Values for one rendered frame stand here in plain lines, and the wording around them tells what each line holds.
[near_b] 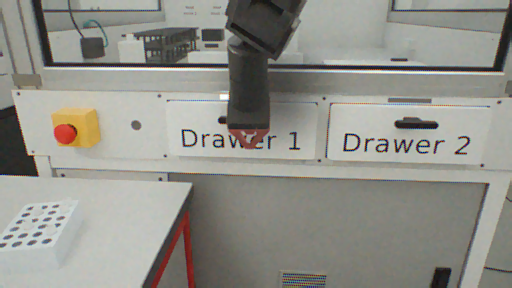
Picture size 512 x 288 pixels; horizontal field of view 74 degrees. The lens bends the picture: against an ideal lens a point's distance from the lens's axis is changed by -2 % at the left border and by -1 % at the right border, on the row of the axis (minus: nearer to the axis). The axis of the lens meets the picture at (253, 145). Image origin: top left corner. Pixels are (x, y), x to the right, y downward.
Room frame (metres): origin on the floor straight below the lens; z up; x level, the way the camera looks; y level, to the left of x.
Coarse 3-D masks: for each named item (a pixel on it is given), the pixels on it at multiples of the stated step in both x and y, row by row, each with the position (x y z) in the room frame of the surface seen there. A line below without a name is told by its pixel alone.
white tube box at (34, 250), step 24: (24, 216) 0.45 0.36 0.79; (48, 216) 0.45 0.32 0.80; (72, 216) 0.45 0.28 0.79; (0, 240) 0.39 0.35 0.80; (24, 240) 0.39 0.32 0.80; (48, 240) 0.39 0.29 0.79; (72, 240) 0.44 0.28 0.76; (0, 264) 0.36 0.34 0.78; (24, 264) 0.37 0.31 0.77; (48, 264) 0.37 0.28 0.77
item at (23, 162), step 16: (0, 64) 1.08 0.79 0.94; (0, 80) 1.06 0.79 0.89; (0, 96) 1.05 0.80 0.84; (0, 112) 1.06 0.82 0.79; (16, 112) 1.14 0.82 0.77; (0, 128) 1.04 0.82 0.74; (16, 128) 1.11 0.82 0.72; (0, 144) 1.03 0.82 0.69; (16, 144) 1.09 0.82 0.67; (0, 160) 1.01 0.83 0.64; (16, 160) 1.07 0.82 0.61; (32, 160) 1.14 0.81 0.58; (32, 176) 1.13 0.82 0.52
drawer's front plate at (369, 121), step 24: (336, 120) 0.61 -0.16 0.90; (360, 120) 0.61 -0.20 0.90; (384, 120) 0.61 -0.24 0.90; (456, 120) 0.60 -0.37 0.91; (480, 120) 0.59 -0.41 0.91; (336, 144) 0.61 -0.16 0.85; (360, 144) 0.61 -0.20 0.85; (408, 144) 0.60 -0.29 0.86; (432, 144) 0.60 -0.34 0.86; (456, 144) 0.60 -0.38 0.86; (480, 144) 0.59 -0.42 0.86
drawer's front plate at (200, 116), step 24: (168, 120) 0.64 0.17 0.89; (192, 120) 0.64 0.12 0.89; (216, 120) 0.63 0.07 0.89; (288, 120) 0.62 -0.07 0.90; (312, 120) 0.62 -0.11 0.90; (168, 144) 0.64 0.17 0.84; (216, 144) 0.63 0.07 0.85; (264, 144) 0.62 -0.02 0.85; (288, 144) 0.62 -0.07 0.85; (312, 144) 0.62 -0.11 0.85
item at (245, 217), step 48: (240, 192) 0.66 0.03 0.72; (288, 192) 0.65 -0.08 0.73; (336, 192) 0.64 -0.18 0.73; (384, 192) 0.64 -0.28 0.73; (432, 192) 0.63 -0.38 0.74; (480, 192) 0.62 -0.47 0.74; (192, 240) 0.67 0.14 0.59; (240, 240) 0.66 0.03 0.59; (288, 240) 0.65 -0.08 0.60; (336, 240) 0.64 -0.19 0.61; (384, 240) 0.63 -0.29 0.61; (432, 240) 0.63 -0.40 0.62; (480, 240) 0.61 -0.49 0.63
